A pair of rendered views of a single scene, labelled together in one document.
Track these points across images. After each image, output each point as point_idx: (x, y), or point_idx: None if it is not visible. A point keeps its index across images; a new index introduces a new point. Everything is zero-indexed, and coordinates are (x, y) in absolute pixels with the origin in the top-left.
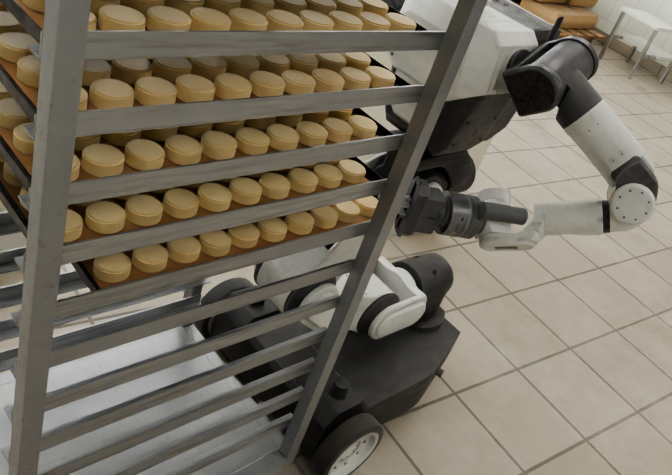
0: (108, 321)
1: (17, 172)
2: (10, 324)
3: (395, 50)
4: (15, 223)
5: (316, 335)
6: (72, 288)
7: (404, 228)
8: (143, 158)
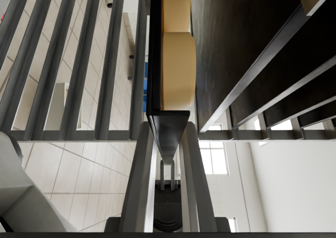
0: (3, 61)
1: None
2: (43, 10)
3: None
4: (115, 9)
5: None
6: (55, 30)
7: (39, 236)
8: None
